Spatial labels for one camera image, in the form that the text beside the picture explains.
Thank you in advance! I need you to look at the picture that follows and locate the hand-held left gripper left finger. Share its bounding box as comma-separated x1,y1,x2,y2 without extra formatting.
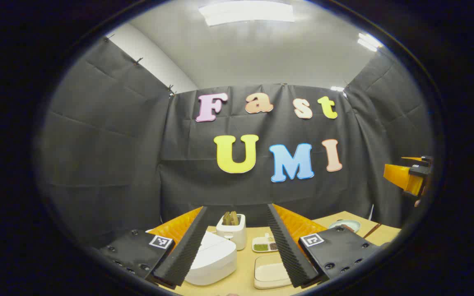
99,206,209,290

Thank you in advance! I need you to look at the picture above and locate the white divided grain dish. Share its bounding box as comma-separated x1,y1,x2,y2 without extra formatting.
252,234,279,253

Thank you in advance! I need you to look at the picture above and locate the large ceiling light panel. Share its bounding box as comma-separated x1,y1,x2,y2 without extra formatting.
198,1,296,27

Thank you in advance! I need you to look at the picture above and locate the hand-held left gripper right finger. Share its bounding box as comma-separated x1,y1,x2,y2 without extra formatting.
266,203,381,288

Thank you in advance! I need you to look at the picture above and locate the black backdrop cloth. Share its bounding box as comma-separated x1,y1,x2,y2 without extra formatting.
35,35,435,249

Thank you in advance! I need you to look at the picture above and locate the clear tray of rice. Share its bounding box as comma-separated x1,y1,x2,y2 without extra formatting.
253,254,293,290

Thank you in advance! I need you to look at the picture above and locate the white rice cooker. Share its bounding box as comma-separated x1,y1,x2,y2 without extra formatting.
184,230,237,286

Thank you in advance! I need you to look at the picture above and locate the white toaster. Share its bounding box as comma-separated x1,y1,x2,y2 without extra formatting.
216,214,247,251

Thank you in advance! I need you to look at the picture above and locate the small ceiling light panel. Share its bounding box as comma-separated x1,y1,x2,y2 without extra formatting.
357,32,383,52

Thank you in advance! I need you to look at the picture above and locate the pale green plate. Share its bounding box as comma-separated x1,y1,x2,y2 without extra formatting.
328,219,362,234

